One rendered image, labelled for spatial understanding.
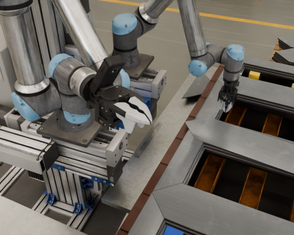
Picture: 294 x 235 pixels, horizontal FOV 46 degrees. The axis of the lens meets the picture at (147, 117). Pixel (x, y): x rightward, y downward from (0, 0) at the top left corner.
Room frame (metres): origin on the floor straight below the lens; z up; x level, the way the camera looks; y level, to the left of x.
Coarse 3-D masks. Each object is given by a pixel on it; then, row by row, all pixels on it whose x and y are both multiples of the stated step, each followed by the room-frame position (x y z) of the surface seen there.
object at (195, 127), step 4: (196, 120) 1.31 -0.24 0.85; (200, 120) 1.31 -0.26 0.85; (204, 120) 1.31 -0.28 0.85; (192, 124) 1.28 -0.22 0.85; (196, 124) 1.28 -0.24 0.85; (200, 124) 1.28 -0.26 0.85; (192, 128) 1.25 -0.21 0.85; (196, 128) 1.25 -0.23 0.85; (200, 128) 1.25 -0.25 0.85; (192, 132) 1.22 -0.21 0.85; (196, 132) 1.22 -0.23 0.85
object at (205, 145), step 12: (240, 72) 1.77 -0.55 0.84; (264, 72) 1.79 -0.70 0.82; (276, 72) 1.77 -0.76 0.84; (240, 96) 1.53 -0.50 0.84; (276, 108) 1.44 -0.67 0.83; (288, 108) 1.42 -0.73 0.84; (204, 144) 1.15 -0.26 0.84; (228, 156) 1.09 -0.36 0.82; (240, 156) 1.08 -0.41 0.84; (192, 168) 1.01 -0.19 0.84; (264, 168) 1.02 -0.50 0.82; (276, 168) 1.01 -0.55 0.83; (180, 228) 0.72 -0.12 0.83
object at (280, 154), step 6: (276, 144) 1.14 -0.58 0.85; (282, 144) 1.14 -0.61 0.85; (288, 144) 1.14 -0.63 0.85; (276, 150) 1.10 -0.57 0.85; (282, 150) 1.10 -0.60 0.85; (288, 150) 1.10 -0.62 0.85; (270, 156) 1.07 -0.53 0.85; (276, 156) 1.07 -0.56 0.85; (282, 156) 1.07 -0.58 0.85; (288, 156) 1.07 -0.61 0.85; (270, 162) 1.03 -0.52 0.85; (276, 162) 1.03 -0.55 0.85; (282, 162) 1.03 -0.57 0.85; (282, 168) 0.99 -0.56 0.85
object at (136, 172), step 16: (192, 80) 1.93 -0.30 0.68; (176, 96) 1.75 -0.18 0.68; (176, 112) 1.59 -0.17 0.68; (160, 128) 1.45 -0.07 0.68; (176, 128) 1.45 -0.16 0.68; (160, 144) 1.32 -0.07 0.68; (128, 160) 1.20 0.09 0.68; (144, 160) 1.20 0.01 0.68; (160, 160) 1.20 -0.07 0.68; (128, 176) 1.10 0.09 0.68; (144, 176) 1.10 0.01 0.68; (112, 192) 1.01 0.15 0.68; (128, 192) 1.01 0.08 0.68; (128, 208) 0.92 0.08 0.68
